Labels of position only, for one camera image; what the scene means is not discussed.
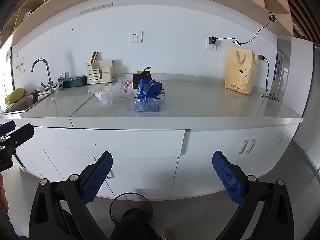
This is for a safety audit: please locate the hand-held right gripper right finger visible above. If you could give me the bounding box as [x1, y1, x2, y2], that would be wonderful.
[212, 151, 294, 240]

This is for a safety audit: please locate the black mesh wastebasket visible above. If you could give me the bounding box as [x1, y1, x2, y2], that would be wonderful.
[109, 192, 153, 228]

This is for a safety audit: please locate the white wall power strip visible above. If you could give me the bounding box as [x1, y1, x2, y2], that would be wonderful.
[80, 3, 113, 15]

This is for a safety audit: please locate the person's left forearm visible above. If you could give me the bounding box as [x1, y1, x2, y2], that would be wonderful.
[0, 174, 9, 228]

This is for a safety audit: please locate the clear pink printed wrapper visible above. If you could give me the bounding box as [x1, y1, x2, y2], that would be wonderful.
[117, 77, 133, 93]

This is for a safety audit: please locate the steel sink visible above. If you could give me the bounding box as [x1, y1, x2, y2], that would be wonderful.
[4, 91, 54, 115]

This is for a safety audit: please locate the cream utensil holder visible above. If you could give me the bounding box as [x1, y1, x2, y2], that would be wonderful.
[86, 60, 114, 85]

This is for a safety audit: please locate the steel faucet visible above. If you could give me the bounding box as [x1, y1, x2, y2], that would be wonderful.
[31, 59, 55, 93]

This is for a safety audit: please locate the yellow green cloth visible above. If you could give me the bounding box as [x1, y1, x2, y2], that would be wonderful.
[5, 88, 25, 105]

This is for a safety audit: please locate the paper wall sign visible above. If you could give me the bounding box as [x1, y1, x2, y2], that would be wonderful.
[15, 57, 25, 77]

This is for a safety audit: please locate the person's black trouser leg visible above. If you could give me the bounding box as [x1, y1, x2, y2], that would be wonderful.
[112, 209, 163, 240]

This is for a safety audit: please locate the wall poster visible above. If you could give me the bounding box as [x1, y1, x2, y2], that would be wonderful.
[273, 51, 284, 82]

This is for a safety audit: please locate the yellow paper bag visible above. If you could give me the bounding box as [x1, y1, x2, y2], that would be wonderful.
[224, 47, 260, 95]

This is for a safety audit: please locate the black charger cable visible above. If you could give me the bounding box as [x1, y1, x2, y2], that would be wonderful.
[215, 12, 277, 47]

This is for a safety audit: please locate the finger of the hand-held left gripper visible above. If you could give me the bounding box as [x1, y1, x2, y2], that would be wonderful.
[0, 124, 35, 153]
[0, 120, 16, 137]

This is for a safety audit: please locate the dark brown box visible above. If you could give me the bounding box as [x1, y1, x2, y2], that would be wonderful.
[132, 67, 152, 90]

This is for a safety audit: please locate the white carton with red label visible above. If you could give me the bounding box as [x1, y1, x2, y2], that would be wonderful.
[132, 89, 166, 99]

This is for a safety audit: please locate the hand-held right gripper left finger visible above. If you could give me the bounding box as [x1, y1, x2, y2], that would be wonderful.
[29, 151, 113, 240]

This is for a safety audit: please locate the green lidded box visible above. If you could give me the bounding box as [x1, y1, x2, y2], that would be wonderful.
[62, 76, 87, 88]

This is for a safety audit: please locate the black adapter cable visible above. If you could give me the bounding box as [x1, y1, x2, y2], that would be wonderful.
[260, 56, 279, 102]

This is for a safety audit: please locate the translucent white plastic bag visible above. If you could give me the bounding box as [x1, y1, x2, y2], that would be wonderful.
[95, 82, 133, 105]

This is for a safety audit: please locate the blue plastic bag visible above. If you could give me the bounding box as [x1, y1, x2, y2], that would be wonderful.
[134, 78, 163, 112]

